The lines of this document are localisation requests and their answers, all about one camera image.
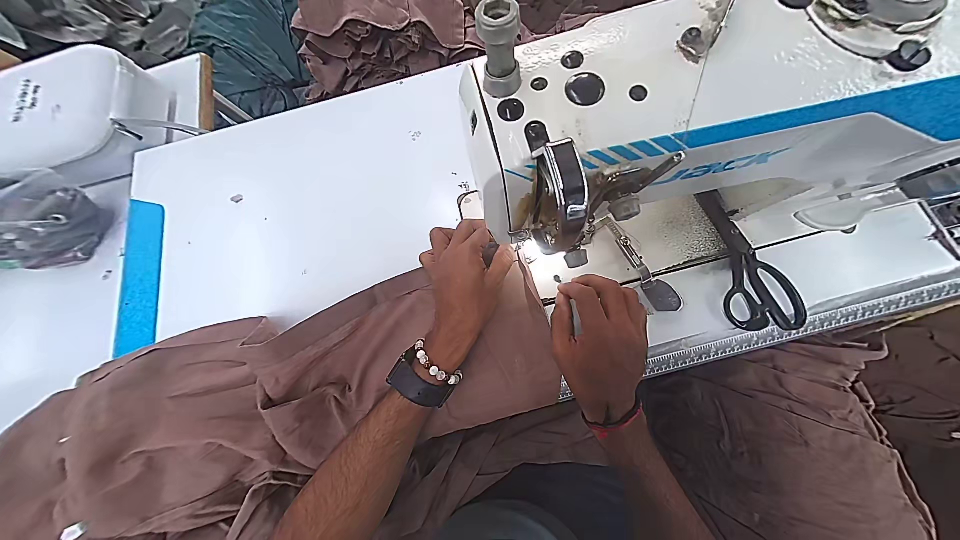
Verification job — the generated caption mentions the person's left hand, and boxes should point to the person's left hand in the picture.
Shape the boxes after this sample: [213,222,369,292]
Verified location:
[420,219,516,375]

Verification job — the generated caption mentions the person's right hand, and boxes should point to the person's right hand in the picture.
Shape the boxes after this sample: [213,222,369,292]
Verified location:
[551,274,649,426]

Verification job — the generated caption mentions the person's left forearm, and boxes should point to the person's left forearm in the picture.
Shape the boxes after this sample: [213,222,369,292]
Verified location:
[271,346,465,540]

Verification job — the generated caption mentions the person's right forearm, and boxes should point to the person's right forearm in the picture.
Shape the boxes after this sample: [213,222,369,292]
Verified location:
[582,401,717,540]

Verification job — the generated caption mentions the metal fabric guide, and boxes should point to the metal fabric guide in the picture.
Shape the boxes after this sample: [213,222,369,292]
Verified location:
[594,217,684,313]

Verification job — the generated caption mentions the black scissors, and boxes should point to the black scissors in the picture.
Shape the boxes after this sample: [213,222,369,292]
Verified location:
[694,189,809,333]

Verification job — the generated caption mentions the measuring tape strip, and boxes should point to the measuring tape strip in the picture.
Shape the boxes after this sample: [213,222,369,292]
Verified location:
[558,277,960,402]

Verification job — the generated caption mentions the white sewing table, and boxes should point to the white sewing table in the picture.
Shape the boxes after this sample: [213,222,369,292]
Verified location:
[112,60,960,402]

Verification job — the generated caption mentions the person's legs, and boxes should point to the person's legs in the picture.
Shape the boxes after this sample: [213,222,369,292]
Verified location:
[438,462,635,540]

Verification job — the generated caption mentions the white blue sewing machine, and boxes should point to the white blue sewing machine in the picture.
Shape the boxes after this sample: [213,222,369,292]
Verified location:
[459,0,960,301]

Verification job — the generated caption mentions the pile of brown garments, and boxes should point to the pile of brown garments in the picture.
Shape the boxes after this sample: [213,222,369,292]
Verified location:
[291,0,654,105]

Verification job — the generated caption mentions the large brown fabric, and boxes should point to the large brown fabric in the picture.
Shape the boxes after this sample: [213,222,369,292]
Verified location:
[642,306,960,540]

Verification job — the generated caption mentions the teal fabric bundle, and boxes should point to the teal fabric bundle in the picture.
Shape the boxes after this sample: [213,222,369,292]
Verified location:
[187,0,313,121]

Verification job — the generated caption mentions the plastic bag with dark items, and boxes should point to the plastic bag with dark items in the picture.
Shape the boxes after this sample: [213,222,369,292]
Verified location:
[0,169,116,270]

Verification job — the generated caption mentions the pile of grey fabric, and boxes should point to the pile of grey fabric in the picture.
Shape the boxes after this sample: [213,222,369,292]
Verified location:
[0,0,204,70]

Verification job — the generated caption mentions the white rounded machine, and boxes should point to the white rounded machine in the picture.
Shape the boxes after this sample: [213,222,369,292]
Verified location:
[0,44,177,189]

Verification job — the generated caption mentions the white table with wooden edge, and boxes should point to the white table with wooden edge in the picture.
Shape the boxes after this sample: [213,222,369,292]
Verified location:
[0,52,219,436]

